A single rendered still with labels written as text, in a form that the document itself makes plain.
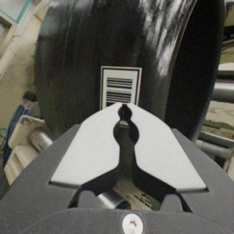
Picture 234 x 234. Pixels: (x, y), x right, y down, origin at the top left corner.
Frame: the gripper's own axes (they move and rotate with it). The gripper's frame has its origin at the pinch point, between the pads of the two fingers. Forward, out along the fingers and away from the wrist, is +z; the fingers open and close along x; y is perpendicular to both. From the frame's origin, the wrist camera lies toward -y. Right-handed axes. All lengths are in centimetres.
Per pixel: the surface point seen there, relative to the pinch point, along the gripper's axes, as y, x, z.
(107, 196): 14.7, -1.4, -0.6
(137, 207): 42.2, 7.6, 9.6
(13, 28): -6, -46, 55
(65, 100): 2.6, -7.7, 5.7
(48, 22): -6.4, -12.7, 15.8
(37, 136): 19.6, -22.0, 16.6
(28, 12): -81, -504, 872
